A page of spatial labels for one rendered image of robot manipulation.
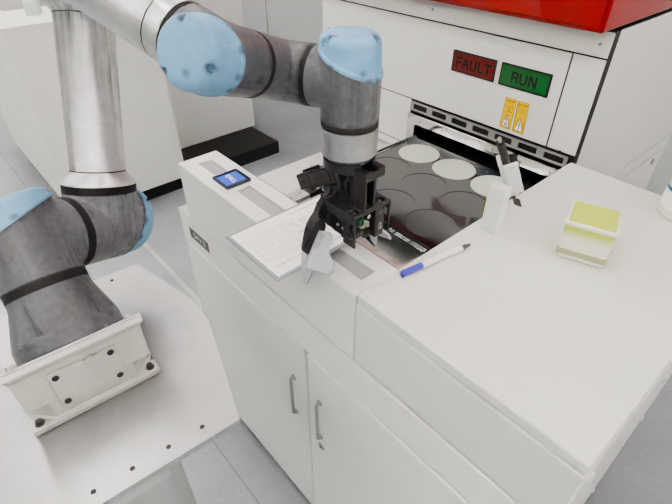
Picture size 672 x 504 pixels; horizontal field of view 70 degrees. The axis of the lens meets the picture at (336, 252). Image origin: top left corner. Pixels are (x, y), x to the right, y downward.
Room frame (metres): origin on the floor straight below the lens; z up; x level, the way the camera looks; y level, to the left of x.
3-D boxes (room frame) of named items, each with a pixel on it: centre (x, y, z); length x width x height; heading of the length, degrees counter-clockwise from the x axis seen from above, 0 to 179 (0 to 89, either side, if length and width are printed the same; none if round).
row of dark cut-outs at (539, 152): (1.09, -0.35, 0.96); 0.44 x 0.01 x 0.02; 41
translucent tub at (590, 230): (0.61, -0.39, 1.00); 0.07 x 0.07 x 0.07; 60
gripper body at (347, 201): (0.59, -0.02, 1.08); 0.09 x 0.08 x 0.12; 41
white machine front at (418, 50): (1.23, -0.24, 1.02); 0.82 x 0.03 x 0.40; 41
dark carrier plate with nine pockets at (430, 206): (0.94, -0.20, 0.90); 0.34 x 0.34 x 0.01; 41
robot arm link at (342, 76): (0.59, -0.01, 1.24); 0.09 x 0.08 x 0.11; 64
